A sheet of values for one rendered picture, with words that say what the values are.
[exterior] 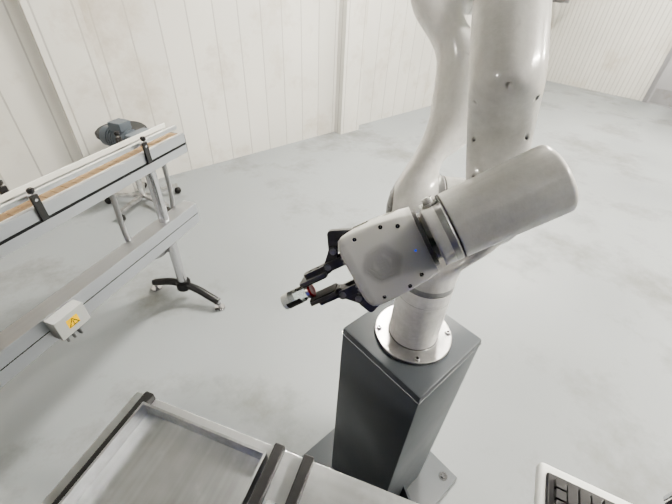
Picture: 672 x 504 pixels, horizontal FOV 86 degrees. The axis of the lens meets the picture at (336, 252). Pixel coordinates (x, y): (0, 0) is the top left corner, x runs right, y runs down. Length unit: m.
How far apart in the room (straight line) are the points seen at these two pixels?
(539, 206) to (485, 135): 0.15
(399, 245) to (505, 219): 0.12
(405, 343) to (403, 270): 0.46
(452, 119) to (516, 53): 0.21
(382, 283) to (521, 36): 0.32
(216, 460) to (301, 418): 1.03
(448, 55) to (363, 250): 0.40
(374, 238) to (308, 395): 1.44
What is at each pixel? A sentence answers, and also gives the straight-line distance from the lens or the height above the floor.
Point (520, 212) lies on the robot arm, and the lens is 0.43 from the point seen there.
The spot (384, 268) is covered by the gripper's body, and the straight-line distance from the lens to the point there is 0.44.
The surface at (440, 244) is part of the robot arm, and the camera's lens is 0.42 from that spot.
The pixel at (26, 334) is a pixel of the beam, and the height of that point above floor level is 0.54.
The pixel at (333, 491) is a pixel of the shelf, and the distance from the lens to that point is 0.73.
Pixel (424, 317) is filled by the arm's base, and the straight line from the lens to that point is 0.81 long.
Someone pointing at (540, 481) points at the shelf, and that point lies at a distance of 0.92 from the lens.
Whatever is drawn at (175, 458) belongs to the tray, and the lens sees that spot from 0.78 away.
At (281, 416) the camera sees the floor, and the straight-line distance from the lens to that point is 1.77.
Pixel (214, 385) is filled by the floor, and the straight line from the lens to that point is 1.90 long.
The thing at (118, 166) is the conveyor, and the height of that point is 0.93.
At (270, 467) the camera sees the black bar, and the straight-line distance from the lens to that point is 0.72.
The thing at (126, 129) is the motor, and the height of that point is 0.93.
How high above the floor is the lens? 1.57
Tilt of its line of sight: 38 degrees down
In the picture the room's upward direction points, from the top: 3 degrees clockwise
